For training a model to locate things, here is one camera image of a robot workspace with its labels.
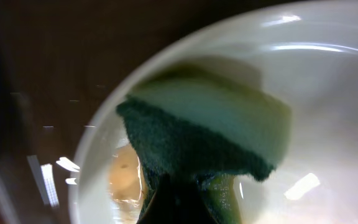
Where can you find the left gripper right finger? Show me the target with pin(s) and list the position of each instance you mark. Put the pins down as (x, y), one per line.
(191, 208)

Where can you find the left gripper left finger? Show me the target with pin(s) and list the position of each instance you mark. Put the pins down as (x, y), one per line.
(161, 209)

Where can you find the green scrub sponge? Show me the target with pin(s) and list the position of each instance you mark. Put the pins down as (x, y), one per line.
(196, 126)

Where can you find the white plate bottom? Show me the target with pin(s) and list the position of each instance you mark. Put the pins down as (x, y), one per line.
(305, 54)

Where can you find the brown serving tray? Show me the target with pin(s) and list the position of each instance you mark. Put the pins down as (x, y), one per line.
(59, 60)

